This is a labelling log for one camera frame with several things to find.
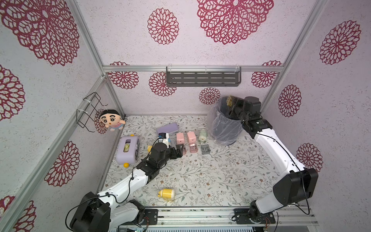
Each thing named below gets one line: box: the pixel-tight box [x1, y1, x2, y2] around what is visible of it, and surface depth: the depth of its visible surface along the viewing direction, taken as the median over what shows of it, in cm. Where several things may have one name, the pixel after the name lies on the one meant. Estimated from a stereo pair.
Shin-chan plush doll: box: [99, 109, 126, 132], surface depth 94 cm
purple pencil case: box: [156, 122, 179, 134], surface depth 115 cm
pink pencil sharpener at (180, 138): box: [176, 132, 185, 145], surface depth 100 cm
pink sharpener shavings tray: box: [189, 143, 199, 154], surface depth 102 cm
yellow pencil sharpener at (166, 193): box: [157, 188, 175, 201], surface depth 76 cm
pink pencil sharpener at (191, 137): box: [186, 130, 197, 144], surface depth 102 cm
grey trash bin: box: [207, 95, 243, 146], surface depth 90 cm
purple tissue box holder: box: [116, 135, 140, 165], surface depth 92 cm
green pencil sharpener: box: [198, 128, 208, 144], surface depth 100 cm
